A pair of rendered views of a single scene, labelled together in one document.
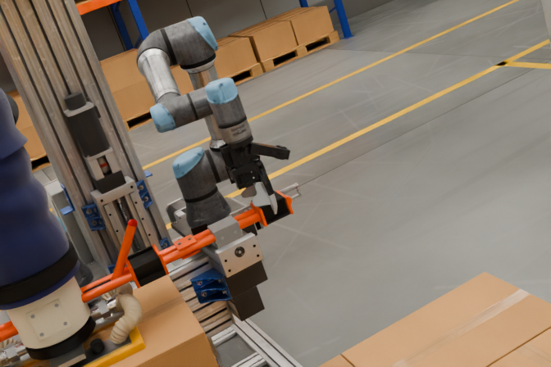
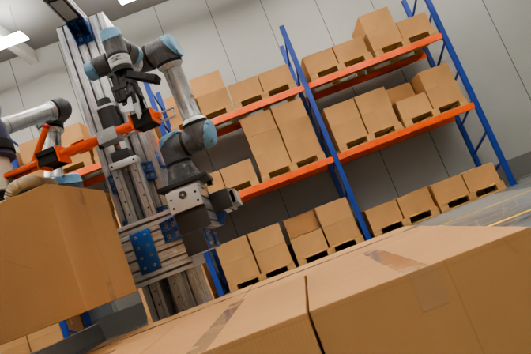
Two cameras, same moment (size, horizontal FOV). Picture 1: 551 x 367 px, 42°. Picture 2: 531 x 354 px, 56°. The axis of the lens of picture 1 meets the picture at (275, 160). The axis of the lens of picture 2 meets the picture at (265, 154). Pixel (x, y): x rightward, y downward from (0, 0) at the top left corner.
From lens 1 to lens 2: 1.49 m
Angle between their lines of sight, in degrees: 33
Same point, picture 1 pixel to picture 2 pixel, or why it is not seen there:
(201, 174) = (171, 144)
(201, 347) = (43, 196)
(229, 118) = (108, 50)
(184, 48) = (152, 52)
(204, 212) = (174, 174)
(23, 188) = not seen: outside the picture
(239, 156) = (120, 80)
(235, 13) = (424, 175)
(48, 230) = not seen: outside the picture
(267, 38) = (442, 186)
